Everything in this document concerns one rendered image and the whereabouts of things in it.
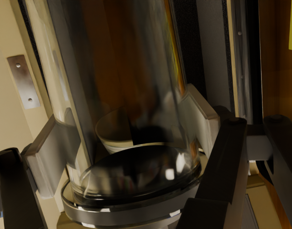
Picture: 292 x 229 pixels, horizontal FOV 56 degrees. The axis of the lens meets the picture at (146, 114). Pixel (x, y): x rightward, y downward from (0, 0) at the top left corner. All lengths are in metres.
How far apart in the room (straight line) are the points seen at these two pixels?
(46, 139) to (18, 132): 0.76
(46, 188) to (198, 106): 0.10
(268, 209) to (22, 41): 0.40
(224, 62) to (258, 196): 0.20
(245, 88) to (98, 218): 0.30
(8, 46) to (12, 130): 0.56
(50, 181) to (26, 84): 0.25
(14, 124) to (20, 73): 0.53
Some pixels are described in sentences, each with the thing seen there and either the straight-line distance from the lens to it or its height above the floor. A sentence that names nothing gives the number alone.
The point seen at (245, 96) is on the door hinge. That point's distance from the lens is 0.41.
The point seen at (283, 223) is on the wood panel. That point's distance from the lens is 0.59.
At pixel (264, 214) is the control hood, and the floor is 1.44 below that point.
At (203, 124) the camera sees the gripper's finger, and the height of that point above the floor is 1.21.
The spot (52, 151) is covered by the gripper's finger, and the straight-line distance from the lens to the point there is 0.18.
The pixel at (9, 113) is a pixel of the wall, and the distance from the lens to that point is 0.91.
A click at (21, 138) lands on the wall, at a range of 0.93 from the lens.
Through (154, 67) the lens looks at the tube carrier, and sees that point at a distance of 0.15.
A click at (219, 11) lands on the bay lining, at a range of 0.40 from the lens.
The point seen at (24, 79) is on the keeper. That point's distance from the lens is 0.40.
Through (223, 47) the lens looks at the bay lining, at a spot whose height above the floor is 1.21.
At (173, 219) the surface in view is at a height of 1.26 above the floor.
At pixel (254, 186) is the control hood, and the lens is 0.45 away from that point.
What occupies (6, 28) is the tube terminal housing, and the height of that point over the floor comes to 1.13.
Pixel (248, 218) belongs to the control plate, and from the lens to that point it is 0.44.
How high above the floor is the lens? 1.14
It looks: 20 degrees up
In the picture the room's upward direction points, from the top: 169 degrees clockwise
